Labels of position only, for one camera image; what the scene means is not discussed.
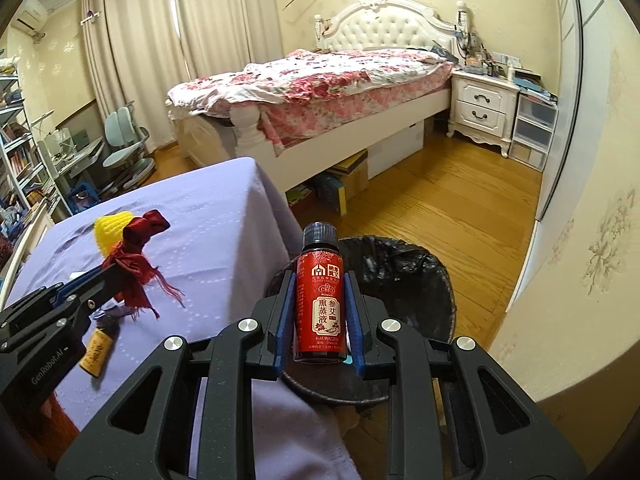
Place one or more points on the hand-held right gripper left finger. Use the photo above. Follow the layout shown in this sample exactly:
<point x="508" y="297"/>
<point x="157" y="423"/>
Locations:
<point x="285" y="320"/>

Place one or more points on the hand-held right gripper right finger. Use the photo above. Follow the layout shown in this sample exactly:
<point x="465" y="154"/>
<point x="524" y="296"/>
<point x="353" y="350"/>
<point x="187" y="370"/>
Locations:
<point x="352" y="325"/>

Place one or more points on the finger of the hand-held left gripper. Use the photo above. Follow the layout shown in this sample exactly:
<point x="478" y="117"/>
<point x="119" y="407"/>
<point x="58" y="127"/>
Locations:
<point x="75" y="287"/>
<point x="95" y="305"/>

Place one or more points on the red label dark bottle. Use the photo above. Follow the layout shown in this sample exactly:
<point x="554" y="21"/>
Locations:
<point x="320" y="305"/>

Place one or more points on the yellow label dark bottle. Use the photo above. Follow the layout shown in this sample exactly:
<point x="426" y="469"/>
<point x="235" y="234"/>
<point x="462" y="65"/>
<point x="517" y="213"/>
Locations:
<point x="97" y="352"/>

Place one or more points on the yellow foam fruit net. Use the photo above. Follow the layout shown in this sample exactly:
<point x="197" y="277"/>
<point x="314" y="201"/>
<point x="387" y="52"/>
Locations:
<point x="110" y="232"/>

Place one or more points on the black lined trash bin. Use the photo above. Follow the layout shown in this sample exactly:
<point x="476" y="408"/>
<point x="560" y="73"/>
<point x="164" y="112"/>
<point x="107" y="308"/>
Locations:
<point x="400" y="270"/>

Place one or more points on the colourful flat box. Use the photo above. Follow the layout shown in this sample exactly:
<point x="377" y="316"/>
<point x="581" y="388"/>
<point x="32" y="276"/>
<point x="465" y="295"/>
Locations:
<point x="300" y="196"/>

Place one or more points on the grey study desk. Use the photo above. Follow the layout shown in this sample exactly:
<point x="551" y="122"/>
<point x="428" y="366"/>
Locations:
<point x="75" y="160"/>

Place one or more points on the blue box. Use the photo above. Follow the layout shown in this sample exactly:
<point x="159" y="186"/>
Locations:
<point x="332" y="195"/>

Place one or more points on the purple tablecloth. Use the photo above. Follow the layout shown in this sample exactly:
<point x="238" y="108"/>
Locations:
<point x="210" y="210"/>

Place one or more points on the white bookshelf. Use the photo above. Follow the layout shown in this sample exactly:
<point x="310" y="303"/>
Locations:
<point x="20" y="160"/>

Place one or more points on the light blue desk chair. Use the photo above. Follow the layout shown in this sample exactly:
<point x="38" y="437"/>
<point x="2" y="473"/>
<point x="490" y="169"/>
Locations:
<point x="127" y="155"/>

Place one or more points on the brown cardboard box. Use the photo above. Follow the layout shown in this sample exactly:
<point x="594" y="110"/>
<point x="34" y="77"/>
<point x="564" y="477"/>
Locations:
<point x="350" y="175"/>

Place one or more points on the white storage box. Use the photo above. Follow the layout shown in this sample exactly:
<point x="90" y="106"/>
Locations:
<point x="397" y="150"/>

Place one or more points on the pink floral bed sheet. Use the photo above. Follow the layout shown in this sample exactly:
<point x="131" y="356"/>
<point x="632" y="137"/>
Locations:
<point x="350" y="115"/>

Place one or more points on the floral quilt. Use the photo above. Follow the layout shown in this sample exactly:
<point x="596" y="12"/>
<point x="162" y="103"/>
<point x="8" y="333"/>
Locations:
<point x="300" y="80"/>

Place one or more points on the beige curtain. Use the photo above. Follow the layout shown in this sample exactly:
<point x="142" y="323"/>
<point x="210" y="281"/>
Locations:
<point x="130" y="45"/>
<point x="225" y="15"/>

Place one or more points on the white nightstand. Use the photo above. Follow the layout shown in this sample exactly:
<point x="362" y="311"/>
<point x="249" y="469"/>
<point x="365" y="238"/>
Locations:
<point x="480" y="110"/>

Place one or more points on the clear plastic drawer unit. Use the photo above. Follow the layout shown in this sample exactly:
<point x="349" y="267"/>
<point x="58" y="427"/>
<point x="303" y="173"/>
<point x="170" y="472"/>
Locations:
<point x="532" y="132"/>

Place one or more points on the white air conditioner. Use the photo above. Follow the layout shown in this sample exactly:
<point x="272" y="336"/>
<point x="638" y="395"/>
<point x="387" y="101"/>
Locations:
<point x="30" y="17"/>

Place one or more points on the stack of books and papers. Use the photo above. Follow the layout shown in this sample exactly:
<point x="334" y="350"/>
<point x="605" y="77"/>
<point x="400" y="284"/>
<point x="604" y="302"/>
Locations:
<point x="535" y="87"/>

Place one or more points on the white bed with tufted headboard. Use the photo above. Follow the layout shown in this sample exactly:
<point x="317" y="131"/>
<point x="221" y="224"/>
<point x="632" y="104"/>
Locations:
<point x="385" y="25"/>

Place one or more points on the white sliding wardrobe door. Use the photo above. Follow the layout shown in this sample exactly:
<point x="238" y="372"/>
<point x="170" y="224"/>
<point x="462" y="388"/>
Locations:
<point x="575" y="85"/>

